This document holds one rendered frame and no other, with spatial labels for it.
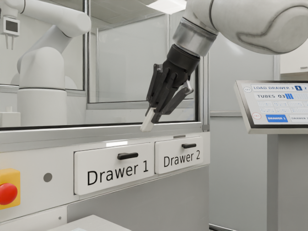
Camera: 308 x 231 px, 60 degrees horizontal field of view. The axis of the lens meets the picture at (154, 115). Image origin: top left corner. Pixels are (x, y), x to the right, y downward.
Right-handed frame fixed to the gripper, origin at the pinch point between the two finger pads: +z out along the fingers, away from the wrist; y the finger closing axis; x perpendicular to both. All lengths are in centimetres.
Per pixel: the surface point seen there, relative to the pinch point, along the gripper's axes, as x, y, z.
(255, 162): -164, 6, 50
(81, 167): 13.2, 2.8, 16.7
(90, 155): 10.3, 4.4, 14.4
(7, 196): 32.8, -2.8, 15.0
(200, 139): -44.1, 4.5, 14.2
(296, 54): -326, 79, -39
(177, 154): -28.1, 1.9, 17.9
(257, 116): -72, -1, -1
